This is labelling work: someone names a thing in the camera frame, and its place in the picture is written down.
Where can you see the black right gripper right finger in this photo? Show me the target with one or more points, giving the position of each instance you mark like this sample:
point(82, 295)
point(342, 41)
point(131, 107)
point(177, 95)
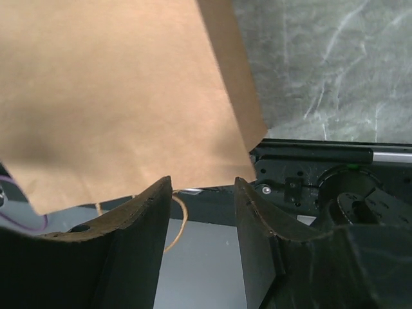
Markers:
point(356, 254)

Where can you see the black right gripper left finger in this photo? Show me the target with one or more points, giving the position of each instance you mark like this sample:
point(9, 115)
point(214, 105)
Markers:
point(112, 261)

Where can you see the brown paper bag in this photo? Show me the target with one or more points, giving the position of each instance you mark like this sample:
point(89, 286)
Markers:
point(100, 99)

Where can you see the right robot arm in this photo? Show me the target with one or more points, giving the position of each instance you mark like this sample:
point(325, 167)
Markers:
point(356, 254)

